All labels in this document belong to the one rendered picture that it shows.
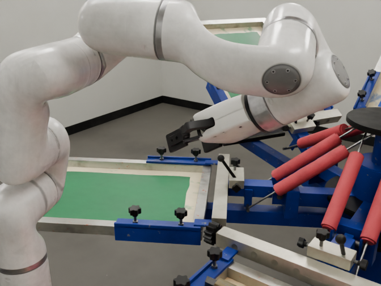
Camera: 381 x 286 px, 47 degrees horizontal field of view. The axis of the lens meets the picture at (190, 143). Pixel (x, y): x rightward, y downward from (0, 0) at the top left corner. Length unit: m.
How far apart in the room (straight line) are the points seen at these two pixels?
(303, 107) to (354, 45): 4.54
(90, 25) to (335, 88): 0.34
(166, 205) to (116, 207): 0.20
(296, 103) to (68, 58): 0.34
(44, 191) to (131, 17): 0.40
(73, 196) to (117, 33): 1.31
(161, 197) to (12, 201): 1.05
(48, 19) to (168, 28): 4.54
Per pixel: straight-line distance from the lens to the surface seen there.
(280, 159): 2.27
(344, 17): 5.16
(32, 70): 0.66
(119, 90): 5.92
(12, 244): 0.85
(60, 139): 0.83
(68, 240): 3.36
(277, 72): 0.53
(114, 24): 0.62
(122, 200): 1.79
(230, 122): 0.65
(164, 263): 3.03
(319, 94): 0.61
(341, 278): 1.29
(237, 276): 1.35
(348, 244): 1.44
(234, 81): 0.55
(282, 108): 0.63
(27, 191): 0.84
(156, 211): 1.70
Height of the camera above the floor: 1.80
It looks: 21 degrees down
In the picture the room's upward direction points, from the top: straight up
